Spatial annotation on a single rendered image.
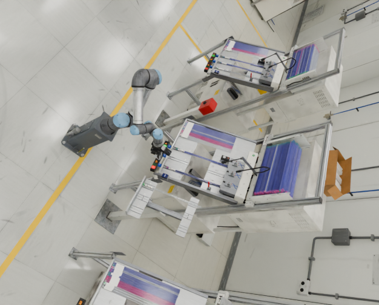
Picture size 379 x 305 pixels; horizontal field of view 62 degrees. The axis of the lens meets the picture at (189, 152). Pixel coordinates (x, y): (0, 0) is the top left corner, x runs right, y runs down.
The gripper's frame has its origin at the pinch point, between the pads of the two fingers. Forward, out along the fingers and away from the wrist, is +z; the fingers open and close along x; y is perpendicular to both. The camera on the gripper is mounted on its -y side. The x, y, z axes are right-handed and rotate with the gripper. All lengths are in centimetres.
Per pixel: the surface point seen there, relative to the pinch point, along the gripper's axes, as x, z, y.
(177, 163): -7.2, 9.7, -13.1
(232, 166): -19, 3, -60
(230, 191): 5, 3, -65
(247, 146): -51, 9, -66
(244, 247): -27, 181, -110
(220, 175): -10, 9, -52
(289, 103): -135, 18, -95
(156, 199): 11, 56, -1
